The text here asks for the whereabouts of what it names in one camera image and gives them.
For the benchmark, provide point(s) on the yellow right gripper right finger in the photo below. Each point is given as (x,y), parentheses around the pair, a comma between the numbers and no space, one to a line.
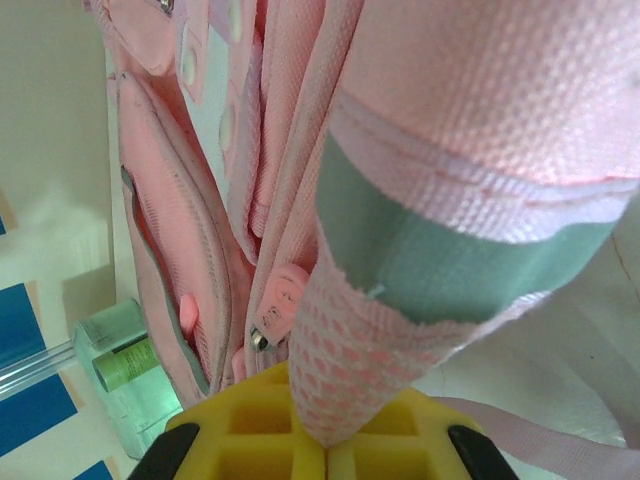
(400,450)

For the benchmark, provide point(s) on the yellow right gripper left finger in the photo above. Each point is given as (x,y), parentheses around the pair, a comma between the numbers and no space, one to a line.
(250,450)

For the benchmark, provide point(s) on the green cylindrical tube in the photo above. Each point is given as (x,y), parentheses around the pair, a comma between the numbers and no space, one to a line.
(127,362)

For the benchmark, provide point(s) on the pink backpack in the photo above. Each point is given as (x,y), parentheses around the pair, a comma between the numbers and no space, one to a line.
(450,125)

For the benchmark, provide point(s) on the mint green zip case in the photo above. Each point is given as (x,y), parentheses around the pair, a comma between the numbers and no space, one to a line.
(130,415)

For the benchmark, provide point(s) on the aluminium frame post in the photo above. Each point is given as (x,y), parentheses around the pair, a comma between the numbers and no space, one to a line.
(30,370)

